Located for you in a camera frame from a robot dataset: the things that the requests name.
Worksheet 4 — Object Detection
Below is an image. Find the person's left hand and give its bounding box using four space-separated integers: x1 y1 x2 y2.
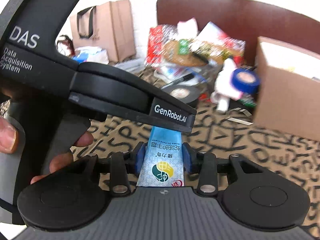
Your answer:
1 113 91 191

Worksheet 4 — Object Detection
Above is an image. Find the brown cardboard storage box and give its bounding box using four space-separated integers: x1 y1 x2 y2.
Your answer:
254 36 319 141

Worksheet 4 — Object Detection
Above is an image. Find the black electrical tape roll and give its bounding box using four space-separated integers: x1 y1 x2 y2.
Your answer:
162 85 201 108

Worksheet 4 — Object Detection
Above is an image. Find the blue electrical tape roll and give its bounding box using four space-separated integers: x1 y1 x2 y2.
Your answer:
231 68 260 94

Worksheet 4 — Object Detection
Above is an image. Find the white pink sock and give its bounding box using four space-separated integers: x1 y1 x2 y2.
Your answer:
210 58 243 114

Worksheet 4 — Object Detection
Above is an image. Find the red snack packet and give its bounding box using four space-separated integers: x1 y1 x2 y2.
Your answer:
146 25 164 67

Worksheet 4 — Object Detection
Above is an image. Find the small metal clip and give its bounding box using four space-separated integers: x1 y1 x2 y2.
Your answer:
226 107 254 126

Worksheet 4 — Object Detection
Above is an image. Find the pink paper packet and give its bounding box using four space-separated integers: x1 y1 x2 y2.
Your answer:
177 18 198 40

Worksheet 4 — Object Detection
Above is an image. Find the tissue pack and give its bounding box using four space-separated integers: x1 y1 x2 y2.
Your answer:
72 46 109 64

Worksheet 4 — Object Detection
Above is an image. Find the brown paper shopping bag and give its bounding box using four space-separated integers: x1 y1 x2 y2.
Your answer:
70 0 136 62

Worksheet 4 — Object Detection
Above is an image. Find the dark brown headboard panel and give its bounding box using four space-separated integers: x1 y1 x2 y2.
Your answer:
156 0 319 64

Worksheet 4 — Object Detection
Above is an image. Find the black marker pen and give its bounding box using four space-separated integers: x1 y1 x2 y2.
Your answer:
161 73 194 89

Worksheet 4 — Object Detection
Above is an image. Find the clear plastic pencil case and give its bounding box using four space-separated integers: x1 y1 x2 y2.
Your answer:
114 59 145 74

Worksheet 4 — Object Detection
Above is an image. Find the letter print table cloth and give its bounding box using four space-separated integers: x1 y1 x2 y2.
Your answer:
0 55 320 238

